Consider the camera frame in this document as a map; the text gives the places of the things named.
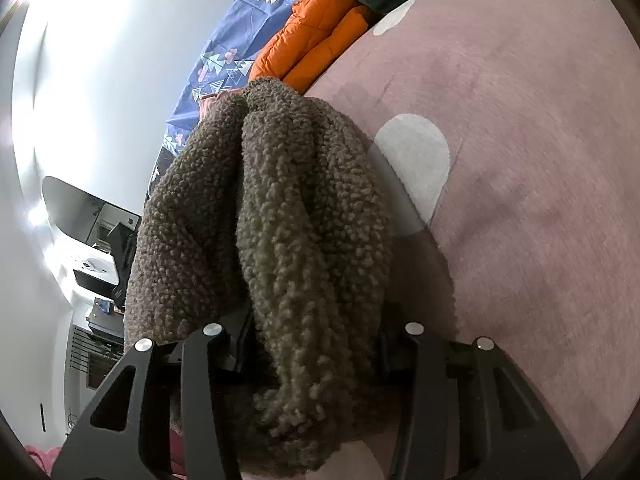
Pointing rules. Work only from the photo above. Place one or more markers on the wall mirror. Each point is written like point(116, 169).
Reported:
point(70, 210)

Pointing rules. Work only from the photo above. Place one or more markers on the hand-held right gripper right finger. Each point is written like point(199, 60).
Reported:
point(387, 355)

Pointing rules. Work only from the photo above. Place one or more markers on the black box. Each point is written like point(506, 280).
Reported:
point(122, 260)

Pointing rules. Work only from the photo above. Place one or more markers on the white appliance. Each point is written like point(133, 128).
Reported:
point(95, 267)

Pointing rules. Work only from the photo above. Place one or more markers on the blue printed bedsheet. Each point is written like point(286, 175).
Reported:
point(235, 25)

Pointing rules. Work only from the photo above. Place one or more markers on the orange puffer jacket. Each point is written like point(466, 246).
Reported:
point(310, 35)

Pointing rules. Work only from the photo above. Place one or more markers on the pink dotted blanket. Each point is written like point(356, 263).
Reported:
point(525, 160)

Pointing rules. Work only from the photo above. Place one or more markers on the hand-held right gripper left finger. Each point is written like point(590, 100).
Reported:
point(241, 332)

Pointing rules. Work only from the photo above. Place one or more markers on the pink cloth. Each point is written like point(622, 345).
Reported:
point(42, 460)

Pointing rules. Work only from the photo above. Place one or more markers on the brown fleece jacket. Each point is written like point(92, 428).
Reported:
point(300, 210)

